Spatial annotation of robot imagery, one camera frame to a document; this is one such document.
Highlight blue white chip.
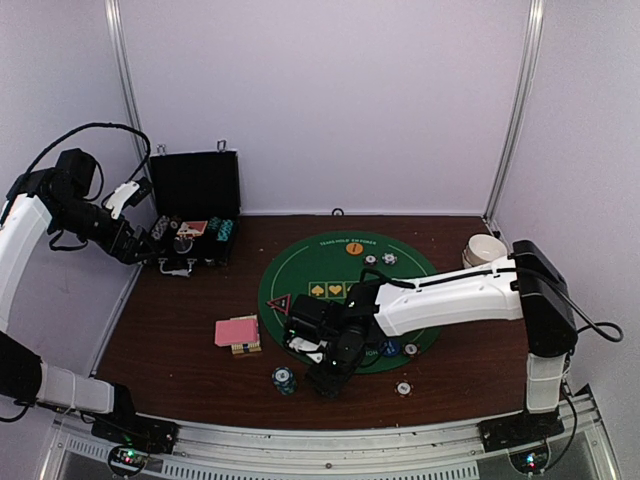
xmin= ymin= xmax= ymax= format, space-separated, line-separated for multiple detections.
xmin=381 ymin=252 xmax=398 ymax=265

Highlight black poker case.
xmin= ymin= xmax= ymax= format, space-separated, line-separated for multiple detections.
xmin=150 ymin=139 xmax=241 ymax=276

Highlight upper white bowl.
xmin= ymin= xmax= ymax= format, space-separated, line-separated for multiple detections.
xmin=464 ymin=234 xmax=508 ymax=266

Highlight brown chip stack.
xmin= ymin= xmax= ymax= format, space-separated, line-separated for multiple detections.
xmin=395 ymin=381 xmax=414 ymax=398

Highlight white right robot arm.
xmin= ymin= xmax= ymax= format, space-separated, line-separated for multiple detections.
xmin=289 ymin=240 xmax=578 ymax=442

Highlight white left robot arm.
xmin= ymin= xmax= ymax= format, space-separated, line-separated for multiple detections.
xmin=1 ymin=149 xmax=158 ymax=444

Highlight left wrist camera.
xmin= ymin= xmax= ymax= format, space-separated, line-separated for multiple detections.
xmin=103 ymin=177 xmax=152 ymax=220

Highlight blue round button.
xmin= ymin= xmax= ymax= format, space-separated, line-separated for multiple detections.
xmin=379 ymin=339 xmax=401 ymax=358

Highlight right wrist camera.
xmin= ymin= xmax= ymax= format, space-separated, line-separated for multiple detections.
xmin=283 ymin=295 xmax=343 ymax=364

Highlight red triangular dealer marker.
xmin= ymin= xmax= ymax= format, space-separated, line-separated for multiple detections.
xmin=266 ymin=294 xmax=292 ymax=316

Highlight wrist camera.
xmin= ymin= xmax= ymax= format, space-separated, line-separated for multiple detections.
xmin=283 ymin=295 xmax=343 ymax=364
xmin=103 ymin=177 xmax=152 ymax=220

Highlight red card deck in case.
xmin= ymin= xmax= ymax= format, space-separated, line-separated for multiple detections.
xmin=176 ymin=221 xmax=208 ymax=237

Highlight dark blue chip stack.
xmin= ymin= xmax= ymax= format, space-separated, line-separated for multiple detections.
xmin=272 ymin=366 xmax=298 ymax=395

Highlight round green poker mat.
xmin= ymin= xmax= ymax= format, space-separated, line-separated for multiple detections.
xmin=258 ymin=231 xmax=437 ymax=347

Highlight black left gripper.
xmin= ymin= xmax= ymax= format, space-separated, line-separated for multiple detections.
xmin=49 ymin=195 xmax=160 ymax=264

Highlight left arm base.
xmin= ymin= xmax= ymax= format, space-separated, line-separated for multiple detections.
xmin=89 ymin=416 xmax=179 ymax=479

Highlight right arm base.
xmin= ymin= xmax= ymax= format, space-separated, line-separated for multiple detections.
xmin=478 ymin=412 xmax=565 ymax=475

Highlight white black chips in case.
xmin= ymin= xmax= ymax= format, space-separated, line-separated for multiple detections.
xmin=151 ymin=215 xmax=181 ymax=241

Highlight pink playing card deck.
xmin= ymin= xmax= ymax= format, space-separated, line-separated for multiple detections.
xmin=214 ymin=318 xmax=259 ymax=347

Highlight orange round button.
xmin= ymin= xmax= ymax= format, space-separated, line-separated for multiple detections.
xmin=346 ymin=242 xmax=364 ymax=256

